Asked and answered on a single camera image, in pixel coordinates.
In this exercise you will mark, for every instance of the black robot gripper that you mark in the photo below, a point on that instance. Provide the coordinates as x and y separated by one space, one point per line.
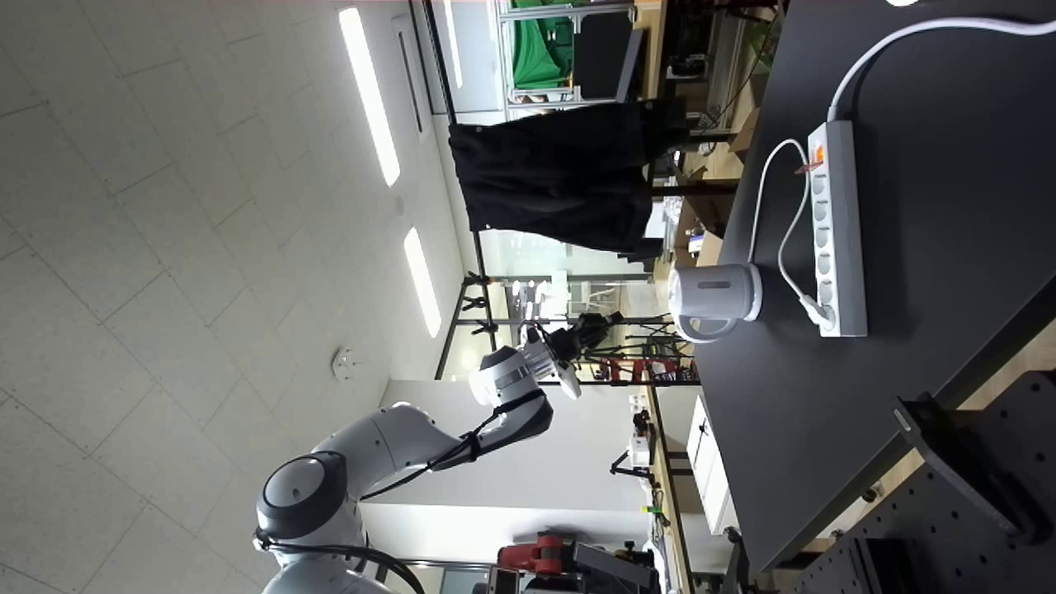
580 335

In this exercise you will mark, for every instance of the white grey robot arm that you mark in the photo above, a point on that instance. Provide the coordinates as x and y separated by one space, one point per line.
307 507

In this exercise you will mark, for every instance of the black hanging cloth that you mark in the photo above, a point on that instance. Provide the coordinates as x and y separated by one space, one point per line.
569 176

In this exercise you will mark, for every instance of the red black equipment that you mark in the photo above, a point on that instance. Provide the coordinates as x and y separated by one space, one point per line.
558 567

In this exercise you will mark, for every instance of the green cloth in cage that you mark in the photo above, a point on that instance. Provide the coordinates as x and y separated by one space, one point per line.
542 53

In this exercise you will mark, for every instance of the white power strip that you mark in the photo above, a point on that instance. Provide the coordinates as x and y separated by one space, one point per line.
837 233

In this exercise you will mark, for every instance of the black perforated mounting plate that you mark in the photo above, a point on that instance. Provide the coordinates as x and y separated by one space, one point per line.
973 518

